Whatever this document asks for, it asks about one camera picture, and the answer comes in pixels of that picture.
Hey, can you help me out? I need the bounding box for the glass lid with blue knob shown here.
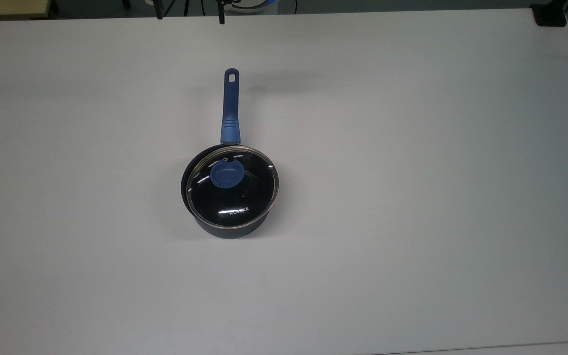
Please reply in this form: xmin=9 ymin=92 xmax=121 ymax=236
xmin=186 ymin=146 xmax=280 ymax=230

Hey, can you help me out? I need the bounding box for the dark blue saucepan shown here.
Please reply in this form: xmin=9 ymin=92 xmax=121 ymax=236
xmin=180 ymin=68 xmax=281 ymax=240

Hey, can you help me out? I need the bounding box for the light wooden table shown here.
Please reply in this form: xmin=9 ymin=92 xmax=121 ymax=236
xmin=0 ymin=0 xmax=51 ymax=21

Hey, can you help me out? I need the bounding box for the black corner clamp block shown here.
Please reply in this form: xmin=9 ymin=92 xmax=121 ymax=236
xmin=532 ymin=4 xmax=568 ymax=27

